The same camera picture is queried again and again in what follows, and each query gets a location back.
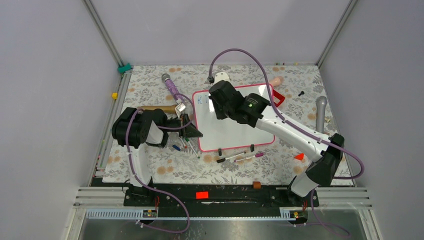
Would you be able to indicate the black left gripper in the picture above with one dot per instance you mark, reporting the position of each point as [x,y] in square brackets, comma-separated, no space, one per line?
[189,131]

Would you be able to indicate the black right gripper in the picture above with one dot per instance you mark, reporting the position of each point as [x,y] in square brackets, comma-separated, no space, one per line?
[219,115]

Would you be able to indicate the pink framed whiteboard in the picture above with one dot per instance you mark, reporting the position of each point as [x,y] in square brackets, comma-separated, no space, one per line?
[223,134]

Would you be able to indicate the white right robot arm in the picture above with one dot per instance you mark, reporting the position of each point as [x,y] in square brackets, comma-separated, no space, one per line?
[322,150]

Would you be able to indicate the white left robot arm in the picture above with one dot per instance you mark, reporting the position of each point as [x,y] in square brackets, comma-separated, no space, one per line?
[137,128]

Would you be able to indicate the green capped marker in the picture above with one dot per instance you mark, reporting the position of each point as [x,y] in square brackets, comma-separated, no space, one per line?
[192,147]

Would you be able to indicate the red capped marker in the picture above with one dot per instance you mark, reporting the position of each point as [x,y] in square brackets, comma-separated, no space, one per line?
[183,143]

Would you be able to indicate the blue marker cap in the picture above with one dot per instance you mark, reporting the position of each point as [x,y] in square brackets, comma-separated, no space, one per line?
[176,148]

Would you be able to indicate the black capped marker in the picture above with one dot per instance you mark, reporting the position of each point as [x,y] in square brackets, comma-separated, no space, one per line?
[230,157]

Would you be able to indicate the purple glitter microphone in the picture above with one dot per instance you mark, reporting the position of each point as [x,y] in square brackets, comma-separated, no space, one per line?
[171,86]

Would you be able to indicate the purple capped marker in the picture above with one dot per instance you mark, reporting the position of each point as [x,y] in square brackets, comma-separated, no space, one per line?
[249,157]

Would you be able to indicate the red tape label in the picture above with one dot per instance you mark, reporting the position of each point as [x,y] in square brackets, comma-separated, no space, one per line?
[201,195]

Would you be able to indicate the yellow small cube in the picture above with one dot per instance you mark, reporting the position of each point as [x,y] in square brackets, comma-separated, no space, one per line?
[114,95]

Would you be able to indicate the brown small block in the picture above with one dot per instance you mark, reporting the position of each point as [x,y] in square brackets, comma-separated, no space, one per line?
[256,185]

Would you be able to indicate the orange triangle block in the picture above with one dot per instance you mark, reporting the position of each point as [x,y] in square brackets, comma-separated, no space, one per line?
[299,157]

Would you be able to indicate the green corner clamp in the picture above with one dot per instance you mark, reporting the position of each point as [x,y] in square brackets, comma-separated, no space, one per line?
[123,69]

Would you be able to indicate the silver toy microphone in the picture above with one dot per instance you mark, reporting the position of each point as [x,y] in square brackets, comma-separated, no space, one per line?
[321,104]

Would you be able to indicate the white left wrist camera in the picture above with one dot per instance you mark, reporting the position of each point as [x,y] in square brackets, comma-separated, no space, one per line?
[179,109]

